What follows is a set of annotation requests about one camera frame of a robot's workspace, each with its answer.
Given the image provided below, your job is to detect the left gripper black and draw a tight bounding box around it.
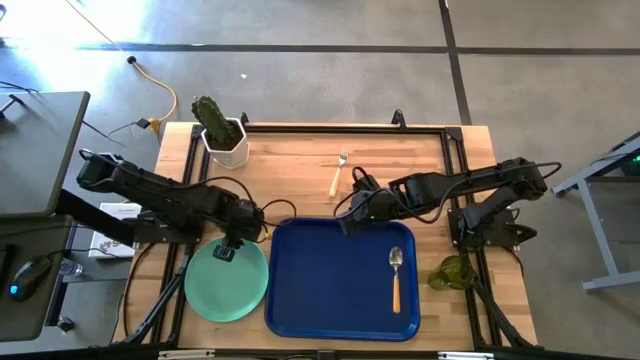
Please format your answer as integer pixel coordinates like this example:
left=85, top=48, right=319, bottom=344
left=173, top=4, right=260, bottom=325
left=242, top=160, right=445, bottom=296
left=212, top=197, right=267, bottom=263

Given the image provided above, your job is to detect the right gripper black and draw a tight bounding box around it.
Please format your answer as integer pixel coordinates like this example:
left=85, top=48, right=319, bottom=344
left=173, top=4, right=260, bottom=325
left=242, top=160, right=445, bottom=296
left=334, top=187, right=397, bottom=237

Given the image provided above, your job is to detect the fork with orange handle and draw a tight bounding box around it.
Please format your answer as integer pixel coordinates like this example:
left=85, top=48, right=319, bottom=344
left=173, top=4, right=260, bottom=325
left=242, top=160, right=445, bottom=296
left=328, top=147, right=350, bottom=199

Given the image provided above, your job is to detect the mint green plate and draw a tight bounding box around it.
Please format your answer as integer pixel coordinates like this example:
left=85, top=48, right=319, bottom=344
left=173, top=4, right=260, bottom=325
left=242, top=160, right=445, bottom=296
left=183, top=235, right=270, bottom=323

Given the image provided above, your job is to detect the spoon with orange handle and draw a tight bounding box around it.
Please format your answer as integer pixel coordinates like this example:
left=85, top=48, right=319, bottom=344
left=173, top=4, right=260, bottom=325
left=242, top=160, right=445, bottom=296
left=388, top=246, right=404, bottom=315

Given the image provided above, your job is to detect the green translucent cup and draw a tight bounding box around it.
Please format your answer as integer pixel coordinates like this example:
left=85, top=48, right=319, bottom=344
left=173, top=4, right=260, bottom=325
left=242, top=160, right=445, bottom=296
left=427, top=254, right=476, bottom=292

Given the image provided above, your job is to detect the blue plastic tray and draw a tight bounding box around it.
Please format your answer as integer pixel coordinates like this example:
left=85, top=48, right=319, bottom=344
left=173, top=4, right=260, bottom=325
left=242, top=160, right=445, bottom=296
left=264, top=216, right=421, bottom=342

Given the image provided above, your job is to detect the white hexagonal plant pot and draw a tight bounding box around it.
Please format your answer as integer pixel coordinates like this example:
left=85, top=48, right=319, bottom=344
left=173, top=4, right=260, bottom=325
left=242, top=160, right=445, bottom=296
left=200, top=117, right=250, bottom=170

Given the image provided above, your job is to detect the white printed booklet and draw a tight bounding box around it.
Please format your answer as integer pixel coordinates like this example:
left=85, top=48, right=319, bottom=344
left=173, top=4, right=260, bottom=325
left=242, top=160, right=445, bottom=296
left=88, top=201, right=144, bottom=260

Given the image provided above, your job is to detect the green cactus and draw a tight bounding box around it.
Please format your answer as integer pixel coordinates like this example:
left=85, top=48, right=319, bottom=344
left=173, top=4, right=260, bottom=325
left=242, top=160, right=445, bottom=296
left=191, top=94, right=241, bottom=151

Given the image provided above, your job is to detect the black diagonal bar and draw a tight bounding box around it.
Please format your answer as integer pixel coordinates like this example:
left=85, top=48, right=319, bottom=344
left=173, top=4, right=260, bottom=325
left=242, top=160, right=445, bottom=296
left=54, top=189, right=139, bottom=247

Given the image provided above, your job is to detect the clear plastic bottle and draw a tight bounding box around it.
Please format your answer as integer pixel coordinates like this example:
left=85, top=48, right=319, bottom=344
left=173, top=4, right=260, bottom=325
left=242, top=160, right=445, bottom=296
left=58, top=258, right=85, bottom=279

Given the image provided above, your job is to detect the dark desk surface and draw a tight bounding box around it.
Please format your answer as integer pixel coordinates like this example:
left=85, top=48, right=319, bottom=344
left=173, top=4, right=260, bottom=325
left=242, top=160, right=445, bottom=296
left=0, top=214, right=72, bottom=342

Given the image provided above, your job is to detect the black computer mouse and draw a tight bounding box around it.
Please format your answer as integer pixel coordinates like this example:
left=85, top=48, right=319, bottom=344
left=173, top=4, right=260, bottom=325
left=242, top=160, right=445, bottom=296
left=8, top=254, right=54, bottom=303

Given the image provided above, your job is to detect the grey desk top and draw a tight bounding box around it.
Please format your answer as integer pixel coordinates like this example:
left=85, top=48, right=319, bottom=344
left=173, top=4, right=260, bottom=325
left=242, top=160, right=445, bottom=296
left=0, top=91, right=92, bottom=219

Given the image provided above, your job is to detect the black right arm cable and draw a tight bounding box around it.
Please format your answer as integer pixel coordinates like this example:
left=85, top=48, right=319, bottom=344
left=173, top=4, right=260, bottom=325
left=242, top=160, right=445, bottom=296
left=333, top=160, right=564, bottom=226

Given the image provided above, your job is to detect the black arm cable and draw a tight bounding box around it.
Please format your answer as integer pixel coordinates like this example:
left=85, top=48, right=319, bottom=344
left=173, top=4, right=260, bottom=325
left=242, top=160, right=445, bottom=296
left=199, top=174, right=299, bottom=241
left=333, top=160, right=564, bottom=226

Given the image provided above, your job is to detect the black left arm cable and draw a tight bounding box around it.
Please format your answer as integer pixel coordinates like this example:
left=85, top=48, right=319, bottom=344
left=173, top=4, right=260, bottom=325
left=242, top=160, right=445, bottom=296
left=199, top=174, right=299, bottom=241

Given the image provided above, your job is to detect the black aluminium extrusion frame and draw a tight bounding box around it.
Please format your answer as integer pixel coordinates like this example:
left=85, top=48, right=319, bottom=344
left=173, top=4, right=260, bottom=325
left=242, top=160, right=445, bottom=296
left=112, top=109, right=541, bottom=351

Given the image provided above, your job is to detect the silver metal bracket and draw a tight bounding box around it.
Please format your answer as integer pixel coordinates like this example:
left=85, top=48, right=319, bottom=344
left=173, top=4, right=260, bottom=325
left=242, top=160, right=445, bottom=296
left=438, top=351, right=496, bottom=360
left=158, top=349, right=216, bottom=360

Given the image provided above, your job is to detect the black looping cable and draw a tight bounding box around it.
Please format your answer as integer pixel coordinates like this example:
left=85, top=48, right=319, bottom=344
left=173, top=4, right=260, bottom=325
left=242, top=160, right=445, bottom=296
left=122, top=242, right=157, bottom=339

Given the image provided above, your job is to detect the yellow extension cable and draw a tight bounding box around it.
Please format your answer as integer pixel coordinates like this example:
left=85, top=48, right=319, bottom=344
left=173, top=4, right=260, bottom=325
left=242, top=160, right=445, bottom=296
left=127, top=54, right=180, bottom=134

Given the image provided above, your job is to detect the thin black floor cable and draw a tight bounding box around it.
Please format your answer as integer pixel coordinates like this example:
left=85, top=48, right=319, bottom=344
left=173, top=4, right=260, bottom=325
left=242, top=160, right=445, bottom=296
left=82, top=119, right=146, bottom=149

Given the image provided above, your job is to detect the grey metal table frame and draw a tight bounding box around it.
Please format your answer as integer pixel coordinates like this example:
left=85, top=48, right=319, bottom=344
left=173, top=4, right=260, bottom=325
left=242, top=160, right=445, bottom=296
left=551, top=130, right=640, bottom=293

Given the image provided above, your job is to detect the thin beige cord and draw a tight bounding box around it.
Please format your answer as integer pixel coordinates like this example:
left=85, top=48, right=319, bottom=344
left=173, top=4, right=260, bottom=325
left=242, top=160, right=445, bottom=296
left=63, top=0, right=133, bottom=59

